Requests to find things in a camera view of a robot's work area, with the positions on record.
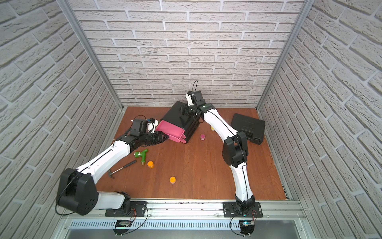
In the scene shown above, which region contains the black pink drawer cabinet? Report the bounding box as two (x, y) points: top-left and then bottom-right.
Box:
(155, 101), (200, 143)

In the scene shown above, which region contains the orange paint can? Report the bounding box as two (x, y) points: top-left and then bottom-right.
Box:
(147, 161), (154, 169)
(170, 176), (176, 184)

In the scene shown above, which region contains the orange paint can front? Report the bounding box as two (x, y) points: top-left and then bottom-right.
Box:
(170, 176), (176, 184)

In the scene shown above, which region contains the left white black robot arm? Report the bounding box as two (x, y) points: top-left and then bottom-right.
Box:
(56, 131), (169, 216)

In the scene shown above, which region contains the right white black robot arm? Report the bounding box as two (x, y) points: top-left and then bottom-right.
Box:
(181, 103), (256, 215)

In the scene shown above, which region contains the green toy drill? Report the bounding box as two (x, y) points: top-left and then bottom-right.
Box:
(134, 149), (148, 165)

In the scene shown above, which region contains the black plastic tool case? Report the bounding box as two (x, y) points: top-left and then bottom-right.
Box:
(231, 114), (265, 145)

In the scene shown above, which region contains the left controller box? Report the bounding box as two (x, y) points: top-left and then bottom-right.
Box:
(113, 220), (132, 236)

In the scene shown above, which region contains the controller box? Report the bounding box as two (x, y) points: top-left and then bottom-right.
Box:
(113, 220), (132, 236)
(239, 220), (255, 237)

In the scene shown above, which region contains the right controller box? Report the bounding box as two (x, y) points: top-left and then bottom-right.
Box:
(239, 220), (255, 237)

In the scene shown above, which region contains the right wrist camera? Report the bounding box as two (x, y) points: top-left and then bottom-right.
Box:
(186, 91), (206, 107)

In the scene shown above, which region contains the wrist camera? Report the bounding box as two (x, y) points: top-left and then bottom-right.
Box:
(130, 118), (159, 135)
(186, 91), (206, 107)

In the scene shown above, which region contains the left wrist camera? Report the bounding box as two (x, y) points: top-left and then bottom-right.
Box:
(130, 118), (159, 135)

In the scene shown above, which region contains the black handled hammer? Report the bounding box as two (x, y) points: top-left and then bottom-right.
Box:
(108, 160), (137, 179)

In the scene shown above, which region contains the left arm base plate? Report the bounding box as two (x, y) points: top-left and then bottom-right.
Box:
(105, 201), (147, 217)

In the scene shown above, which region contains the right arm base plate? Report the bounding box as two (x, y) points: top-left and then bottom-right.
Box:
(222, 201), (263, 218)

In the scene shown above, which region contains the aluminium front rail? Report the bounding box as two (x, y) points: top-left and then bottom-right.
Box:
(62, 198), (307, 222)

